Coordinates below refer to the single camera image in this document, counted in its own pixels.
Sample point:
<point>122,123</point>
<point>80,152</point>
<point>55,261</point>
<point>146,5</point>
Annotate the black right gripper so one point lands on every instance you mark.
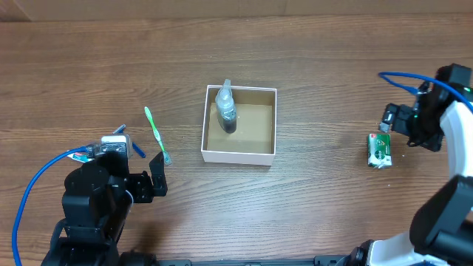
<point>400,116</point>

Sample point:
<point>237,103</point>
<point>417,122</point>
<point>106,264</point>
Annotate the clear spray bottle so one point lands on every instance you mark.
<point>226,108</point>

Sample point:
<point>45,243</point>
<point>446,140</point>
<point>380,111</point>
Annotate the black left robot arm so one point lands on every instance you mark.
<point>91,248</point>

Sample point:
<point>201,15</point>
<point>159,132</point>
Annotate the green soap box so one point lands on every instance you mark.
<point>379,150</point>

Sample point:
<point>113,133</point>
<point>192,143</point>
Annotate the pink cardboard box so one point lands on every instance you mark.
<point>254,141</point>

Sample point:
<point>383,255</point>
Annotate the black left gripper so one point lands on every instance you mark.
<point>144,185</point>

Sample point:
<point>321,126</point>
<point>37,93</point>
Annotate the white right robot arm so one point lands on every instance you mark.
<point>440,233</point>

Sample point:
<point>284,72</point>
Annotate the small toothpaste tube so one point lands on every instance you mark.
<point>79,156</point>

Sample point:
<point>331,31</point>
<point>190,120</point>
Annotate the green toothbrush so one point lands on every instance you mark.
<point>166,156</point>

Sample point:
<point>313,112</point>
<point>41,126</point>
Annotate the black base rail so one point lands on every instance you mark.
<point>323,260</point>

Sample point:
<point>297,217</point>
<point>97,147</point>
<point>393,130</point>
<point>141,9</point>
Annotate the blue disposable razor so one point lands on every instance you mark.
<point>137,149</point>

